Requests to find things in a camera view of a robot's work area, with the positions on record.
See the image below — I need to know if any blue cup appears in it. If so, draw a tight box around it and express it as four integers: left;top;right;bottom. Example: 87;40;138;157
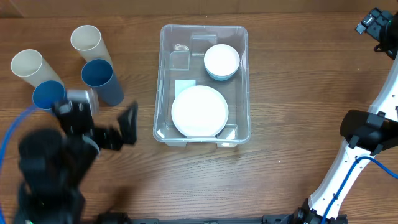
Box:
32;80;67;114
81;58;124;106

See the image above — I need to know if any pink plate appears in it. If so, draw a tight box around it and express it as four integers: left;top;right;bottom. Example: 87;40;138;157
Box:
171;85;229;138

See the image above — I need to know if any beige cup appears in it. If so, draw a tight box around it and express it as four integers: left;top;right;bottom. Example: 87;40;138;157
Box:
70;25;113;65
11;49;63;87

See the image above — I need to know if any light blue bowl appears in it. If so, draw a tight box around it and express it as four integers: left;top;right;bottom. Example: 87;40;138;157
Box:
206;70;236;81

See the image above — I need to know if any pink bowl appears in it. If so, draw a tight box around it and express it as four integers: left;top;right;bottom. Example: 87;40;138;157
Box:
204;44;240;75

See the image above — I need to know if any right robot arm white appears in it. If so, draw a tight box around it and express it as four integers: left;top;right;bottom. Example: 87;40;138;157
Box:
282;8;397;223

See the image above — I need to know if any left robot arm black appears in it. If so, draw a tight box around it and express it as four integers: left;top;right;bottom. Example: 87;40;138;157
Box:
14;100;138;223

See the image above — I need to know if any clear plastic storage bin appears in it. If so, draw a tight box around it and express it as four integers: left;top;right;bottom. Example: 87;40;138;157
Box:
153;24;251;147

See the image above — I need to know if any blue cable right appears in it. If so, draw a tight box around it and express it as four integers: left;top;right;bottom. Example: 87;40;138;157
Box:
320;156;398;224

